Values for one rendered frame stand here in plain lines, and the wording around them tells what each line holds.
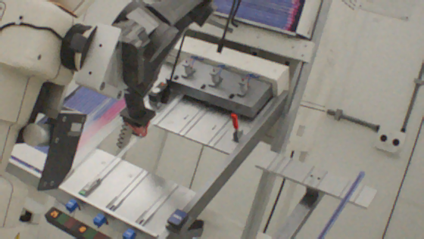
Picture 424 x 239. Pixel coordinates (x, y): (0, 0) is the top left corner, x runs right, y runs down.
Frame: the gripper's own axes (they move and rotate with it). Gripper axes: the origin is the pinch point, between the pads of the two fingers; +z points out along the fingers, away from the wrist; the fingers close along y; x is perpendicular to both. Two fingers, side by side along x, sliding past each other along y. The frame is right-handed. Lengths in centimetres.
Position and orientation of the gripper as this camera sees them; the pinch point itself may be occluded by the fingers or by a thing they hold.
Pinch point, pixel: (142, 133)
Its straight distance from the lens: 206.8
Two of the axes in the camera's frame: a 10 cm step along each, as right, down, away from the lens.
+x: -5.8, 6.0, -5.5
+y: -8.0, -3.1, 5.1
